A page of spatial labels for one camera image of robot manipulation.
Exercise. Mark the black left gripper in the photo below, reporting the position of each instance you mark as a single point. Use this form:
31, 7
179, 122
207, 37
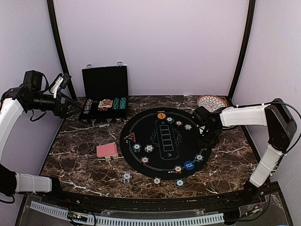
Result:
62, 113

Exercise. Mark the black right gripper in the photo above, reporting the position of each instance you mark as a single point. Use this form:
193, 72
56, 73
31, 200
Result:
201, 144

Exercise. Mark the blue tan chip stack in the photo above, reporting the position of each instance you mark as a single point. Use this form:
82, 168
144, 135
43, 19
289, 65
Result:
149, 148
188, 127

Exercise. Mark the blue round blind button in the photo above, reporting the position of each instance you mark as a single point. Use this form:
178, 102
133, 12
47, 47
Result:
189, 165

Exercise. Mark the orange round blind button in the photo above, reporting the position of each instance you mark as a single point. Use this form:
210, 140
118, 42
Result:
161, 116

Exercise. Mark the red card deck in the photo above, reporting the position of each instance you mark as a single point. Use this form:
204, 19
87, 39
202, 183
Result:
104, 106
100, 150

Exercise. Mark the brown poker chip stack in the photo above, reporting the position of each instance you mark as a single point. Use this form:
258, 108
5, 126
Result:
156, 181

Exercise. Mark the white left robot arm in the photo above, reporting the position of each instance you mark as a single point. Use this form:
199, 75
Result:
16, 135

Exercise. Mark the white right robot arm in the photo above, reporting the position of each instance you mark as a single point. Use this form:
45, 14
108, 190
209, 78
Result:
81, 171

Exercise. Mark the red dice row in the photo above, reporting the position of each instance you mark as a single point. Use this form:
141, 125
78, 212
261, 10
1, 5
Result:
102, 109

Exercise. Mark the red card deck in case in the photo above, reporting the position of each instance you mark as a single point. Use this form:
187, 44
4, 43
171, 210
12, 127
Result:
104, 106

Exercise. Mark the clear round dealer button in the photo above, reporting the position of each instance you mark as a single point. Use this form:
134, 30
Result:
106, 102

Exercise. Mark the black poker chip case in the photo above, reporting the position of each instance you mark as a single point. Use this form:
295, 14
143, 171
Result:
101, 83

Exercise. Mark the green and blue chip row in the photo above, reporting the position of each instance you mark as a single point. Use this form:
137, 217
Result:
115, 105

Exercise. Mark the round black poker mat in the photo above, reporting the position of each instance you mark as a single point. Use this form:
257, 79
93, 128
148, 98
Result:
164, 143

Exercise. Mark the teal and blue chip row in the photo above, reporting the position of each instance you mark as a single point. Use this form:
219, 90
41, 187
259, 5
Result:
123, 103

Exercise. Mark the gold card box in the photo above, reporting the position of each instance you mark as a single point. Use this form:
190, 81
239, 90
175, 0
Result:
113, 158

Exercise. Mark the red triangular all-in marker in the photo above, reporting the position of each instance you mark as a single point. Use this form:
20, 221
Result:
130, 137

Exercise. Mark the blue chip stack on table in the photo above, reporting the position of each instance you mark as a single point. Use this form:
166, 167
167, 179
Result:
126, 178

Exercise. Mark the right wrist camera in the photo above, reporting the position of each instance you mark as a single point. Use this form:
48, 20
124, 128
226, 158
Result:
199, 115

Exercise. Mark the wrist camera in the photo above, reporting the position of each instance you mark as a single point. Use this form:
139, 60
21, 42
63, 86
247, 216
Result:
199, 115
33, 79

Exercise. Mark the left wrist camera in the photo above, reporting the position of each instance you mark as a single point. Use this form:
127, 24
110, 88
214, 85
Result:
33, 79

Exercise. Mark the white slotted cable duct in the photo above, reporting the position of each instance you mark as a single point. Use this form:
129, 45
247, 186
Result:
123, 218

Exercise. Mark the black right frame post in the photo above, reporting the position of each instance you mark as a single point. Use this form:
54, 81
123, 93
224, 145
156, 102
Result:
243, 49

